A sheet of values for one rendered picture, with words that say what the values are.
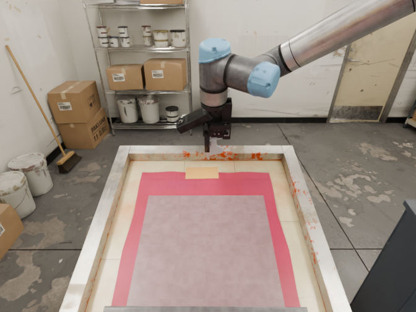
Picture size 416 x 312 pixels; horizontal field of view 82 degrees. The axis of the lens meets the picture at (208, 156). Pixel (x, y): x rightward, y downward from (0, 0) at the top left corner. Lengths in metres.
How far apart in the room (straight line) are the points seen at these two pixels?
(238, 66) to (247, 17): 3.30
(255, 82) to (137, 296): 0.53
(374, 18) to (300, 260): 0.54
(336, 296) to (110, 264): 0.51
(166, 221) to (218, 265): 0.18
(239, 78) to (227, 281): 0.46
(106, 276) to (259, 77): 0.57
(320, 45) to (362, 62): 3.97
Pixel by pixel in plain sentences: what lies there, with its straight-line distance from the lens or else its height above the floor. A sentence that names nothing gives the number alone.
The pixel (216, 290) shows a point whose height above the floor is 1.12.
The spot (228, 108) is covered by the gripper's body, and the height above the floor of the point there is 1.43.
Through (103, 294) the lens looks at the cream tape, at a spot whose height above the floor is 1.12.
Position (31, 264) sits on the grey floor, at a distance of 2.42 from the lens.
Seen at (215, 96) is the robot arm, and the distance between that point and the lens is 0.62.
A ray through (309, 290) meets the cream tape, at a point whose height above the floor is 1.12.
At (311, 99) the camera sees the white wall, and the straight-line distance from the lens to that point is 4.35.
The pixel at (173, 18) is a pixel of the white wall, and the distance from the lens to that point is 3.84.
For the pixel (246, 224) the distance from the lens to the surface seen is 0.68.
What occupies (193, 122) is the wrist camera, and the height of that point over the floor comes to 1.39.
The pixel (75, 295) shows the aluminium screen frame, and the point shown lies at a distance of 0.63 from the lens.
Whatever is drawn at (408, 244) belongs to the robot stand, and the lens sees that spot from 0.88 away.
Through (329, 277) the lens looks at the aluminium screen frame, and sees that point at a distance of 0.64.
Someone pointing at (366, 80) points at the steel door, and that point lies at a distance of 4.73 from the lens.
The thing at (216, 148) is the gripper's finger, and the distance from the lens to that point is 0.75.
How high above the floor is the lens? 1.65
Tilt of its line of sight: 31 degrees down
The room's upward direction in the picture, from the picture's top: straight up
